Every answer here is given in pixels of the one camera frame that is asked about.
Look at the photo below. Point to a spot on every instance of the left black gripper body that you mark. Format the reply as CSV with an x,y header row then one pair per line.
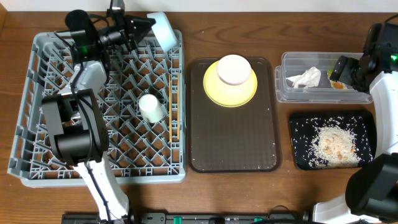
x,y
129,28

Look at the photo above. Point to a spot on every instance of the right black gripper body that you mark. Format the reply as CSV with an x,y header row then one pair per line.
x,y
349,71

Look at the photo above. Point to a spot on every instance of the green yellow snack wrapper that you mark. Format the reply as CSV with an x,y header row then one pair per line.
x,y
336,85

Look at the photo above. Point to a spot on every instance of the light blue bowl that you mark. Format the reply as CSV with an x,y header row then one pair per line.
x,y
163,31

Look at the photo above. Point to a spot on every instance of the white tissue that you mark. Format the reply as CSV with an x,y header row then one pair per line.
x,y
310,78

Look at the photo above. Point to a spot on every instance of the wooden chopstick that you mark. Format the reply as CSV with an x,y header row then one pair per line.
x,y
178,107
170,109

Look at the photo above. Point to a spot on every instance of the cream white cup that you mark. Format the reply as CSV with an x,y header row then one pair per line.
x,y
150,108

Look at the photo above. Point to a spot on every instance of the rice and food scraps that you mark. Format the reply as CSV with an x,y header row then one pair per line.
x,y
335,146

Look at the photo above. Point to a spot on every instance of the pink bowl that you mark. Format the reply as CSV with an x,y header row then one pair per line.
x,y
233,69

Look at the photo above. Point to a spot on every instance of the yellow plate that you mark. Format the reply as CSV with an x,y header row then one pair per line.
x,y
228,95

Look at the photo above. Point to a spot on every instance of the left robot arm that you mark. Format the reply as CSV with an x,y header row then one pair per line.
x,y
75,125

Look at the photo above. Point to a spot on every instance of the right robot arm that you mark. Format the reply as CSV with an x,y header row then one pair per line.
x,y
371,192

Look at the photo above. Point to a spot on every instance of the black waste tray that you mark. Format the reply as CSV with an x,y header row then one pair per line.
x,y
298,124

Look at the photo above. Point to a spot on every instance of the grey dishwasher rack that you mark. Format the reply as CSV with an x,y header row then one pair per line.
x,y
139,152

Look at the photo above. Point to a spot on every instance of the clear plastic bin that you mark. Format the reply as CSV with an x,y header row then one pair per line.
x,y
296,63

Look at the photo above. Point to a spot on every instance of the dark brown serving tray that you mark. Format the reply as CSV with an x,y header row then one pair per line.
x,y
240,139

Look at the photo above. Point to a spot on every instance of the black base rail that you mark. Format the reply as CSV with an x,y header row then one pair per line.
x,y
161,218

